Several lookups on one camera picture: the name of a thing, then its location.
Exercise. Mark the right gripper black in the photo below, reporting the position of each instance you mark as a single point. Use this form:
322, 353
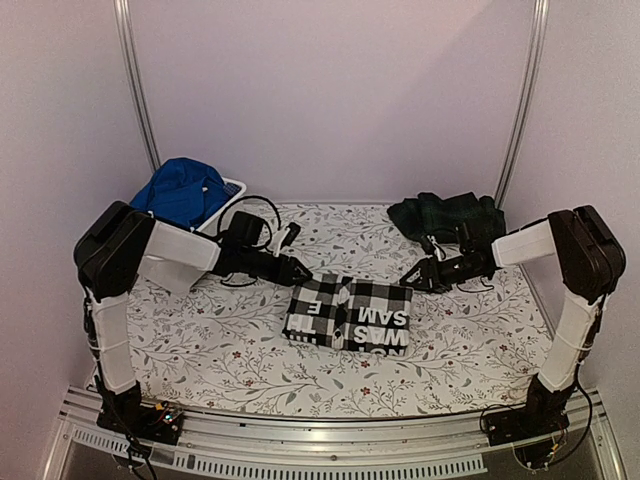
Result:
429, 270

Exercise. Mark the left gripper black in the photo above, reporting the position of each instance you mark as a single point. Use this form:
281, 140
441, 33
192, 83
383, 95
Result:
290, 263

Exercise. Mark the black white checkered shirt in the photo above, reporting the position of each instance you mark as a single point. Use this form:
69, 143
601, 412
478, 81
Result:
345, 313

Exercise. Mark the green plaid pleated skirt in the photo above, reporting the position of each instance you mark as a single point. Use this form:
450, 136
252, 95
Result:
429, 215

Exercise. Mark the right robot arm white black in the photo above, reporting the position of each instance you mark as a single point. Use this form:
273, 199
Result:
591, 262

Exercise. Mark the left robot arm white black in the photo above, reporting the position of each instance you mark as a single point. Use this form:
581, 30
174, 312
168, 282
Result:
108, 258

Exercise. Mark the floral patterned table mat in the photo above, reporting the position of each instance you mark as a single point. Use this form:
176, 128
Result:
223, 347

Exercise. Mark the blue garment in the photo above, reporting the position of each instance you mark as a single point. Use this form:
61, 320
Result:
184, 191

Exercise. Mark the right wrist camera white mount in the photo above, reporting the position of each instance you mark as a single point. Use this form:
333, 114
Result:
431, 247

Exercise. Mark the front aluminium rail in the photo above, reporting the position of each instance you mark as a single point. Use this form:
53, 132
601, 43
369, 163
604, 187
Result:
227, 445

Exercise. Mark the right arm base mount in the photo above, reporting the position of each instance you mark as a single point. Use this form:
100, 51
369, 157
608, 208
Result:
542, 429

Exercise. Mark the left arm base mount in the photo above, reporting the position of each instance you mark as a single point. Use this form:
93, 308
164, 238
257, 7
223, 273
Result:
125, 414

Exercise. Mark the right aluminium frame post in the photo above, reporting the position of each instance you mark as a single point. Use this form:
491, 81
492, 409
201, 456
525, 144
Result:
531, 71

